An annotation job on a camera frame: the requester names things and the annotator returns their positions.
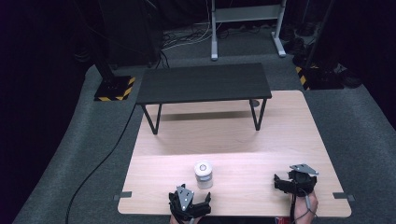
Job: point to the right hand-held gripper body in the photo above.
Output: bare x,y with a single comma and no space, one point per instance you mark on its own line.
302,180

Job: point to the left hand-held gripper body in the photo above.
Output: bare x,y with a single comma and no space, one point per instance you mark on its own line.
185,198

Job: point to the person's left hand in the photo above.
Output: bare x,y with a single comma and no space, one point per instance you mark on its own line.
176,220

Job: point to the person's right hand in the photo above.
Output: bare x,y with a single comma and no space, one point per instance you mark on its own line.
306,207

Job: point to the white cylindrical canister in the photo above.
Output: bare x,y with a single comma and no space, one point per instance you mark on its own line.
203,176

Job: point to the grey tape strip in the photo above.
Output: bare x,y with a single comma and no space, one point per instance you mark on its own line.
342,196
123,195

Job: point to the grey round disc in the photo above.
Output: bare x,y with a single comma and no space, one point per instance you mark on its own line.
255,103

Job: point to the black stand with striped base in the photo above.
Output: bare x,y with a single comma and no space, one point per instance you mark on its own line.
114,87
320,77

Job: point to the black shelf riser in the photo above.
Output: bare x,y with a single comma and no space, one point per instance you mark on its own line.
202,82

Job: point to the white desk frame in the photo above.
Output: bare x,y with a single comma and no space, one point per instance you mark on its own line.
246,14

